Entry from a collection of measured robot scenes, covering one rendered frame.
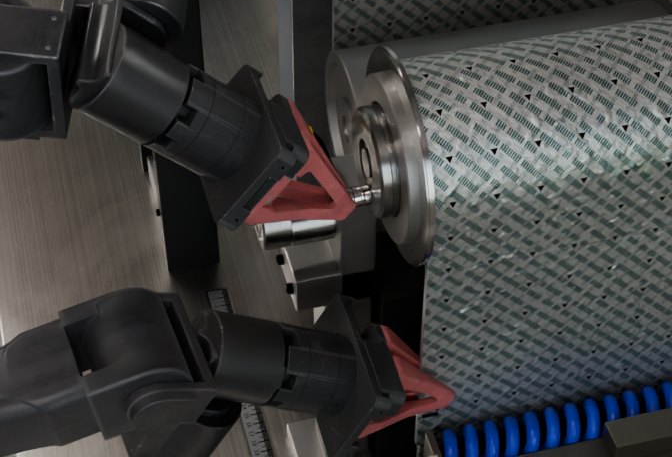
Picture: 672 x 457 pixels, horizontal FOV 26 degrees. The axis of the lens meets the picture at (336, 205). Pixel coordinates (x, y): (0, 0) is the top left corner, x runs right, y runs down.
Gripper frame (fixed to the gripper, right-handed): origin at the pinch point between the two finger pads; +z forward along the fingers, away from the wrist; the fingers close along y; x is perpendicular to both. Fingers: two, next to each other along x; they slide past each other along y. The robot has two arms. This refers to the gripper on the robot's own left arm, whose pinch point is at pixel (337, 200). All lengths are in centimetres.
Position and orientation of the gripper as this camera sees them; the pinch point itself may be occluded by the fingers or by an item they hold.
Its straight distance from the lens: 96.1
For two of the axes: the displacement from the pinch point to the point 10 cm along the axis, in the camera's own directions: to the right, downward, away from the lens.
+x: 6.4, -7.0, -3.3
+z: 7.3, 4.0, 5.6
